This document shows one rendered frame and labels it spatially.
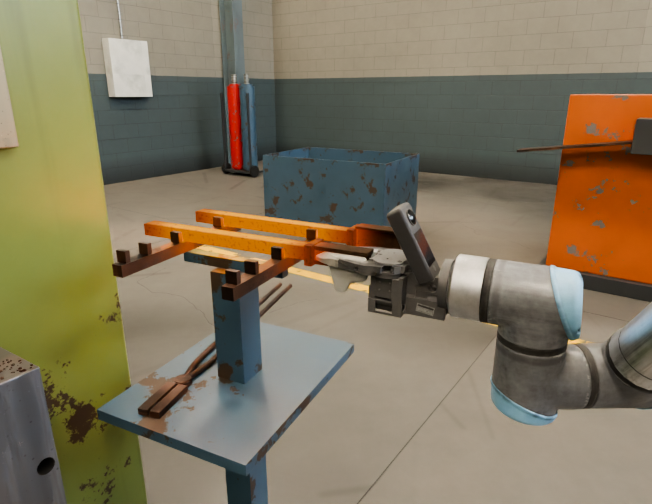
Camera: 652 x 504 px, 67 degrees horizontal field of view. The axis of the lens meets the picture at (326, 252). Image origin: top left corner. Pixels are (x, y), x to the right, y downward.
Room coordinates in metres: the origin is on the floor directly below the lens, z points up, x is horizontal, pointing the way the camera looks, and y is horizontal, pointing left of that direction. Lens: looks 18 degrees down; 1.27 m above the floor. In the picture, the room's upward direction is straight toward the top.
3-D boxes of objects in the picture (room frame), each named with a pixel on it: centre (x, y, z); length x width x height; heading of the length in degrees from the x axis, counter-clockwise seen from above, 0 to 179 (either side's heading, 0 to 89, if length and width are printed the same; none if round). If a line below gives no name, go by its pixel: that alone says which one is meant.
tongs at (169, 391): (0.97, 0.20, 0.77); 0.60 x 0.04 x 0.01; 162
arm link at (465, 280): (0.66, -0.20, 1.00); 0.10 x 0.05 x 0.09; 154
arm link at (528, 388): (0.61, -0.29, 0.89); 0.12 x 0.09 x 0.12; 91
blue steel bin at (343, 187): (4.61, -0.15, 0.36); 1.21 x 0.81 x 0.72; 61
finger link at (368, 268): (0.69, -0.06, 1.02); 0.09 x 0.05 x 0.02; 67
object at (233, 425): (0.82, 0.16, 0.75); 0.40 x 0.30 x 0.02; 154
